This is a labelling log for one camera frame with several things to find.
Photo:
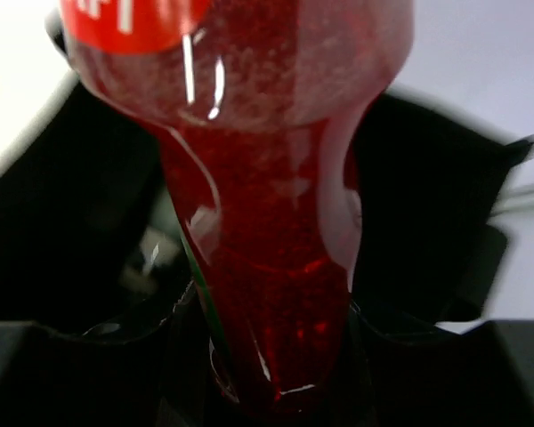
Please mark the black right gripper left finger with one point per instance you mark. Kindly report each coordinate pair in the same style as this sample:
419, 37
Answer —
145, 369

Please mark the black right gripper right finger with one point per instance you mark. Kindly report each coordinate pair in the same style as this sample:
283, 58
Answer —
421, 375

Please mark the black canvas bag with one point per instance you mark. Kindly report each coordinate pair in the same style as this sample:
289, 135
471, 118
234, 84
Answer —
76, 203

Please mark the red dish soap bottle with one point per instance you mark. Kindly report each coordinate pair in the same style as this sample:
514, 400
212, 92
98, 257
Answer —
254, 104

